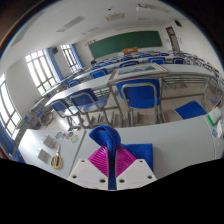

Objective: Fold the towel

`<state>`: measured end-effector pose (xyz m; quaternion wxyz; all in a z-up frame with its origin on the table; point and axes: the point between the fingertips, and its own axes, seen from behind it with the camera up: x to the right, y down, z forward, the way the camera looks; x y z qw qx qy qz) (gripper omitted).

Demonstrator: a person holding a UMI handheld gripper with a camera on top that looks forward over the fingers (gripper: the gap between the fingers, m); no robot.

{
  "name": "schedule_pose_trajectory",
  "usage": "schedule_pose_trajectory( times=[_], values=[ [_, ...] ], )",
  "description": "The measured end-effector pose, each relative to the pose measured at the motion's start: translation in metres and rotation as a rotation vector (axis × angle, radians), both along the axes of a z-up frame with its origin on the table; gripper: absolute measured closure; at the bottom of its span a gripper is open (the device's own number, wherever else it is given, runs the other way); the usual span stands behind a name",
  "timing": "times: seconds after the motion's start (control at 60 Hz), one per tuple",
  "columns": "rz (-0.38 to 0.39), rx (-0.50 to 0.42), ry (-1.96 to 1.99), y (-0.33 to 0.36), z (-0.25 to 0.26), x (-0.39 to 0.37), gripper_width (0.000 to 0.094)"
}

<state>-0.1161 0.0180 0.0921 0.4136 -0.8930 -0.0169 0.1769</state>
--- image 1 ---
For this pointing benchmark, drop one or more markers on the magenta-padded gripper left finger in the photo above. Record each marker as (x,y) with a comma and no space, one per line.
(83,171)

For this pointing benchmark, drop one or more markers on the brown classroom door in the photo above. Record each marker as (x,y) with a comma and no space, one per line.
(172,38)

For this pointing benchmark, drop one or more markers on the white-framed classroom window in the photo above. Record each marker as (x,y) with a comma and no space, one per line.
(40,70)
(69,56)

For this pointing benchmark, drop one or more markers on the small colourful sticker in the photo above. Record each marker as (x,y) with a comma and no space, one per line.
(75,139)
(60,135)
(69,135)

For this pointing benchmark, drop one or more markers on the orange lectern top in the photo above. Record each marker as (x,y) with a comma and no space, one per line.
(129,50)

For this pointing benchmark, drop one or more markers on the green blackboard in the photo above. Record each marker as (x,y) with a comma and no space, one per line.
(123,43)

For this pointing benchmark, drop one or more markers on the small white box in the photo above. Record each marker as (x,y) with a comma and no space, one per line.
(218,129)

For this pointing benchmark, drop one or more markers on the black wall speaker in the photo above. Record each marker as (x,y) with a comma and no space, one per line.
(178,23)
(55,50)

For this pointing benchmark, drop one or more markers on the green and white box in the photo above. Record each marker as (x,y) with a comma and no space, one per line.
(215,116)

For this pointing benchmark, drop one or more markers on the grey classroom desk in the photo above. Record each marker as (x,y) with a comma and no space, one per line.
(80,86)
(186,70)

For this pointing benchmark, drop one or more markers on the blue window curtain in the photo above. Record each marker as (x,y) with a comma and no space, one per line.
(53,63)
(76,55)

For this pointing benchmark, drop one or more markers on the group of blue chairs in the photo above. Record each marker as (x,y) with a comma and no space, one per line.
(156,60)

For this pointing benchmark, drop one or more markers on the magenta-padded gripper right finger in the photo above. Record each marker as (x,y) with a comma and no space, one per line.
(140,171)

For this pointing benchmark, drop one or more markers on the blue classroom chair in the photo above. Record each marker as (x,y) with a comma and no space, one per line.
(60,106)
(140,95)
(85,98)

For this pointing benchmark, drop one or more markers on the blue terry towel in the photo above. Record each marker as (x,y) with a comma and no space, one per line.
(105,133)

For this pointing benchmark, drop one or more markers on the group of ceiling lights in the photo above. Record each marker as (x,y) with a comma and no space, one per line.
(153,7)

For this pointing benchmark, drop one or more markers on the framed landscape picture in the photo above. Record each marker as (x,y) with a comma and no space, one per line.
(138,70)

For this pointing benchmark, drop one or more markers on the ceiling air conditioner unit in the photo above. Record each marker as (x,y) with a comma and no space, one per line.
(115,16)

